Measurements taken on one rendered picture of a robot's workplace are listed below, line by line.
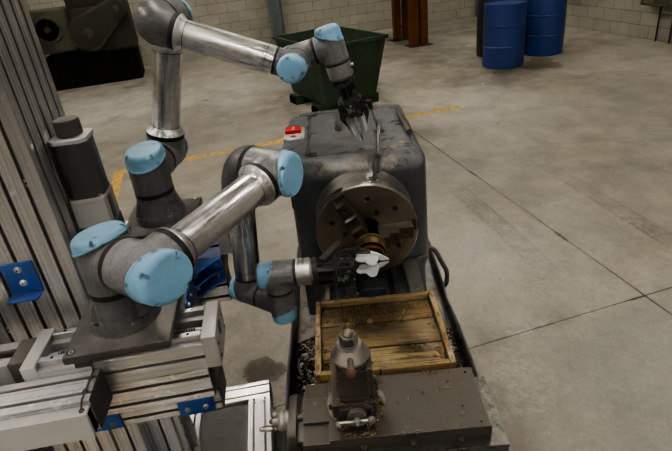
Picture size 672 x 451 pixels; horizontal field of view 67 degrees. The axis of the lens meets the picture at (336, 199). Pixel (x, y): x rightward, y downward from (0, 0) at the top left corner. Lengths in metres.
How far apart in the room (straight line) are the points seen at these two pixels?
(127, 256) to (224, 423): 1.32
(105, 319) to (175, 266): 0.24
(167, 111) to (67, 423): 0.89
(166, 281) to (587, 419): 1.95
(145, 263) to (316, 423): 0.50
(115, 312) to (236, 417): 1.17
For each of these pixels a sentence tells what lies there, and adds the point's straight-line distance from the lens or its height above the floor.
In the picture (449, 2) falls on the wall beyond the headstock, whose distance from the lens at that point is 12.86.
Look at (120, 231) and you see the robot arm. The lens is 1.15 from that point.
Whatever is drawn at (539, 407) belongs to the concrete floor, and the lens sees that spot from 2.54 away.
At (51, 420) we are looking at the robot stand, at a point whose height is 1.07.
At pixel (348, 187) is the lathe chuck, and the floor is 1.23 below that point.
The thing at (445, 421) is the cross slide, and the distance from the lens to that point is 1.18.
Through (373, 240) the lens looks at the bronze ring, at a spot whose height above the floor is 1.12.
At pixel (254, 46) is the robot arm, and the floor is 1.66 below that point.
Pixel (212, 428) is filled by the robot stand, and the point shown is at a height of 0.21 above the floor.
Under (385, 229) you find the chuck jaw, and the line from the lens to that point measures 1.53.
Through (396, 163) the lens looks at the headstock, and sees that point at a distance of 1.66.
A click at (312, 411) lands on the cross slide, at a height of 0.97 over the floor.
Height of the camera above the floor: 1.88
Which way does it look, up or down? 27 degrees down
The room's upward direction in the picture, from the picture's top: 6 degrees counter-clockwise
